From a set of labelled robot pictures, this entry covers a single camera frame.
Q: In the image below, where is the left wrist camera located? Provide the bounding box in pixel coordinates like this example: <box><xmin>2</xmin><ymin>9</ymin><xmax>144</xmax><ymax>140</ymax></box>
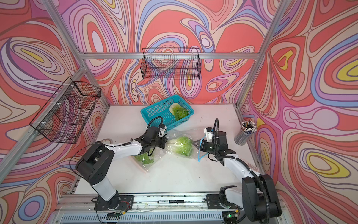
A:
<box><xmin>159</xmin><ymin>124</ymin><xmax>167</xmax><ymax>138</ymax></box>

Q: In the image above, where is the left black wire basket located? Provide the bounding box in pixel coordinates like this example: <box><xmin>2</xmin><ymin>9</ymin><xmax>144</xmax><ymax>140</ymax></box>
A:
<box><xmin>29</xmin><ymin>77</ymin><xmax>102</xmax><ymax>144</ymax></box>

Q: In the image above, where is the clear cup of pencils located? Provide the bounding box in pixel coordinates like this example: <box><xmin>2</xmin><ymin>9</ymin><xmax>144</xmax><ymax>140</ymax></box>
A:
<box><xmin>234</xmin><ymin>120</ymin><xmax>257</xmax><ymax>146</ymax></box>

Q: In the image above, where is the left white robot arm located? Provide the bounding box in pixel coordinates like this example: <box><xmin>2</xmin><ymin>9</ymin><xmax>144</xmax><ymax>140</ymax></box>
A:
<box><xmin>76</xmin><ymin>124</ymin><xmax>167</xmax><ymax>210</ymax></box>

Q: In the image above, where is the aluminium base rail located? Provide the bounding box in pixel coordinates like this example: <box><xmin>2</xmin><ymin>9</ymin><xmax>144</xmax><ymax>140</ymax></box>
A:
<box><xmin>47</xmin><ymin>191</ymin><xmax>291</xmax><ymax>224</ymax></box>

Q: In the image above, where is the black wire basket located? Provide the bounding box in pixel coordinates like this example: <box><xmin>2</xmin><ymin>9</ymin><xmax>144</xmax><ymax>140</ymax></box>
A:
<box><xmin>29</xmin><ymin>77</ymin><xmax>102</xmax><ymax>144</ymax></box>
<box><xmin>140</xmin><ymin>47</ymin><xmax>201</xmax><ymax>80</ymax></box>

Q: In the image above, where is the cabbage in pink-slider bag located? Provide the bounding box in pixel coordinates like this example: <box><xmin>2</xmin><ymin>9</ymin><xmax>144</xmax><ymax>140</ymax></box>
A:
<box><xmin>134</xmin><ymin>153</ymin><xmax>154</xmax><ymax>165</ymax></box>

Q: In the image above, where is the pink card sheet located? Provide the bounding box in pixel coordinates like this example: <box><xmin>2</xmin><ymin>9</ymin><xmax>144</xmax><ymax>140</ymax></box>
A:
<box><xmin>248</xmin><ymin>163</ymin><xmax>260</xmax><ymax>173</ymax></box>

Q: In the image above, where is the white tape roll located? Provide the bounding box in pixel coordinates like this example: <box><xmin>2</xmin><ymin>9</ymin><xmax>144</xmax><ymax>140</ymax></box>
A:
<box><xmin>101</xmin><ymin>139</ymin><xmax>113</xmax><ymax>145</ymax></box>

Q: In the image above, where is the chinese cabbage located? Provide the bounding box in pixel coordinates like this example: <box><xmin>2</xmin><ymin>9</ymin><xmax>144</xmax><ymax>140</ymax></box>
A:
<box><xmin>169</xmin><ymin>103</ymin><xmax>189</xmax><ymax>121</ymax></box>
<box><xmin>166</xmin><ymin>136</ymin><xmax>193</xmax><ymax>157</ymax></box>

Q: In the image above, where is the teal plastic basket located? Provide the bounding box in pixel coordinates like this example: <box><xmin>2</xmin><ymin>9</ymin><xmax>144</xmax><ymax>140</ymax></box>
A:
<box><xmin>140</xmin><ymin>95</ymin><xmax>194</xmax><ymax>131</ymax></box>

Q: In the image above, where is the back black wire basket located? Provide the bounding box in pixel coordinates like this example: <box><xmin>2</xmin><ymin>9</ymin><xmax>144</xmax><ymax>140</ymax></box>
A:
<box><xmin>140</xmin><ymin>47</ymin><xmax>201</xmax><ymax>80</ymax></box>

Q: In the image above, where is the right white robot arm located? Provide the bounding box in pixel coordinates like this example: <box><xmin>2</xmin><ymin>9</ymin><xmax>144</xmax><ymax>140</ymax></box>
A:
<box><xmin>199</xmin><ymin>127</ymin><xmax>282</xmax><ymax>224</ymax></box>

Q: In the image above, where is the zip bag with pink slider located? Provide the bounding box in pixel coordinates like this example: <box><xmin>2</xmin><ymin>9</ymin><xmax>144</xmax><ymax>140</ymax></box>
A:
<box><xmin>130</xmin><ymin>147</ymin><xmax>166</xmax><ymax>173</ymax></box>

